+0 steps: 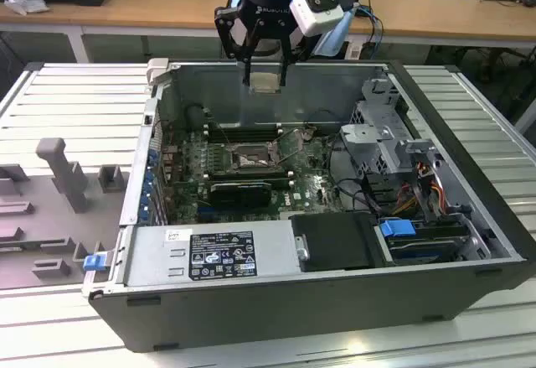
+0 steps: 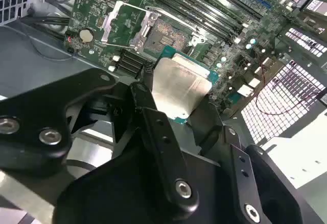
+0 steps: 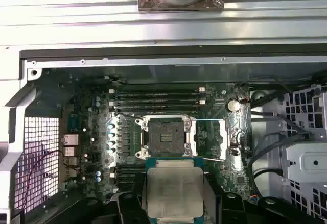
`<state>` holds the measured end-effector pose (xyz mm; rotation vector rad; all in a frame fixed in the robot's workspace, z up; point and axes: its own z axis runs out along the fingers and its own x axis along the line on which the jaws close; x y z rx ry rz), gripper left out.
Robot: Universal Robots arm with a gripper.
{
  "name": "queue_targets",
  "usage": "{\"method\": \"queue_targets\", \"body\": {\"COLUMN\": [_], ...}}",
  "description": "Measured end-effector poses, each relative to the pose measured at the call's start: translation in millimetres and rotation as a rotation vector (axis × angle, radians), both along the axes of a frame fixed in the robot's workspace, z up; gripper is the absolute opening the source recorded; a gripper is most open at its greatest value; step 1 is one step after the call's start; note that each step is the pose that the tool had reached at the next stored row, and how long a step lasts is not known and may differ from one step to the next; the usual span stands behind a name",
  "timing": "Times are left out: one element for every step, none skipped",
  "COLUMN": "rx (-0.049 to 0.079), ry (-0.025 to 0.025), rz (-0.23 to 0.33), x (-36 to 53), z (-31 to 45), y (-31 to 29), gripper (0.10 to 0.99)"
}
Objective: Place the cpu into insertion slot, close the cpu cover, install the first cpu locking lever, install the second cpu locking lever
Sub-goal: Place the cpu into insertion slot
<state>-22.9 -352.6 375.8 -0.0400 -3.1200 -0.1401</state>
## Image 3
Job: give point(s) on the silver coin cell battery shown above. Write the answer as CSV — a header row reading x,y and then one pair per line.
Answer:
x,y
233,105

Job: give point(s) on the perforated metal drive cage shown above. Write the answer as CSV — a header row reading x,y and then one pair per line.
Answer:
x,y
306,162

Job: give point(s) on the silver topped CPU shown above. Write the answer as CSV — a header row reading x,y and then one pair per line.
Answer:
x,y
173,193

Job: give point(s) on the silver rear port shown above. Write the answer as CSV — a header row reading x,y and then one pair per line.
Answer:
x,y
70,162
70,151
70,139

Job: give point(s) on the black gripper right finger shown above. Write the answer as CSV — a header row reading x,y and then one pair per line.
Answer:
x,y
255,212

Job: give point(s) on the grey metal PC case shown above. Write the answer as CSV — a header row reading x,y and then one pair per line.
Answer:
x,y
153,67

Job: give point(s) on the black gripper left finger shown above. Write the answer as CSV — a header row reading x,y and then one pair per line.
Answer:
x,y
122,208

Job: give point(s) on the black RAM slot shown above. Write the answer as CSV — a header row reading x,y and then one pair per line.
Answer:
x,y
131,172
153,103
153,108
131,167
153,96
131,177
153,90

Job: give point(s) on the green motherboard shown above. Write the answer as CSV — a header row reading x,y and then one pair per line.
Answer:
x,y
217,180

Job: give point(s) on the metal socket cover frame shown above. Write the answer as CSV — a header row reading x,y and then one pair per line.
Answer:
x,y
223,139

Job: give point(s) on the CPU socket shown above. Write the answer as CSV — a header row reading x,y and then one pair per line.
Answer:
x,y
167,137

